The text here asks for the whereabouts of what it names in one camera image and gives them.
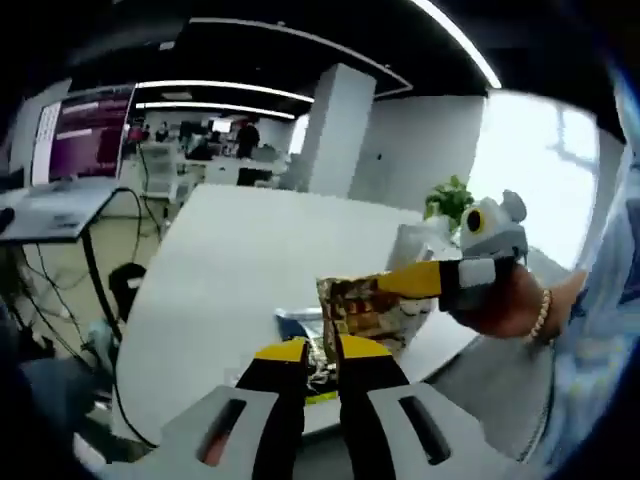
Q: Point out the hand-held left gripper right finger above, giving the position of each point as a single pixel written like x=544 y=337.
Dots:
x=365 y=380

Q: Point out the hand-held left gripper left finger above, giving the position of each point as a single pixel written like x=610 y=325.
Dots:
x=280 y=380

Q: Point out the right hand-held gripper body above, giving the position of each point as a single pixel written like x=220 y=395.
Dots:
x=495 y=235

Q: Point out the white skincare tube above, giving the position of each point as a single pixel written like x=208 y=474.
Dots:
x=410 y=245

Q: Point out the gold foil packet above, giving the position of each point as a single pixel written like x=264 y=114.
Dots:
x=360 y=300

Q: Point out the person's right hand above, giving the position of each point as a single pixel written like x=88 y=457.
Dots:
x=510 y=310

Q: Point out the green and black leaflet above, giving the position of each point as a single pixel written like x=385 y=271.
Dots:
x=322 y=399

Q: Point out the green potted plant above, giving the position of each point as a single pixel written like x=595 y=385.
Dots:
x=450 y=200

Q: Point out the white paper card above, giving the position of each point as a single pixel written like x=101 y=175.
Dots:
x=300 y=322

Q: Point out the black chair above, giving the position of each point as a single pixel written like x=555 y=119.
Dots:
x=127 y=290

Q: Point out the standing desk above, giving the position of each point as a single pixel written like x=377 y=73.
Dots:
x=60 y=210

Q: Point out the computer monitor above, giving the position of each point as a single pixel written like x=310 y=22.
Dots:
x=85 y=135

